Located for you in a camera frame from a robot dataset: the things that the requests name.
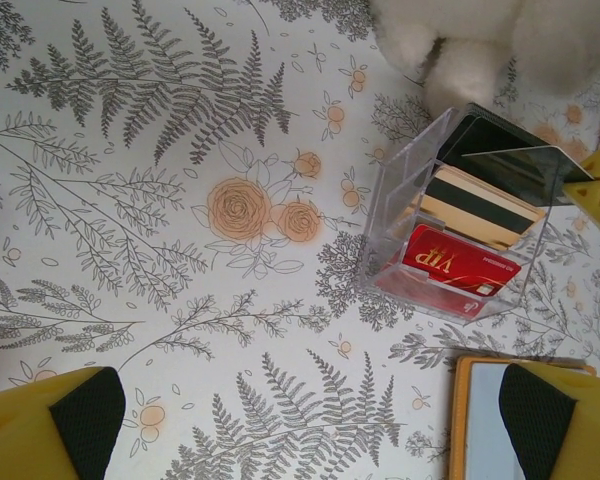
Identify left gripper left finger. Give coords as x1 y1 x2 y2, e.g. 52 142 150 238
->
0 366 126 480

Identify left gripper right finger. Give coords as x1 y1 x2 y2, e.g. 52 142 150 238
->
498 362 600 480

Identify black magnetic stripe card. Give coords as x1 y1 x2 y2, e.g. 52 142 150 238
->
461 144 597 209

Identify orange card holder wallet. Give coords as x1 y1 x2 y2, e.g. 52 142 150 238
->
447 355 599 480

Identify gold card stack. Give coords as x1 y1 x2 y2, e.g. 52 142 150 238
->
397 164 549 251

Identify red VIP card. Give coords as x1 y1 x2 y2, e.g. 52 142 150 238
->
374 223 523 321

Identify cream plush dog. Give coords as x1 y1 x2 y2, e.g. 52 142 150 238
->
369 0 600 146

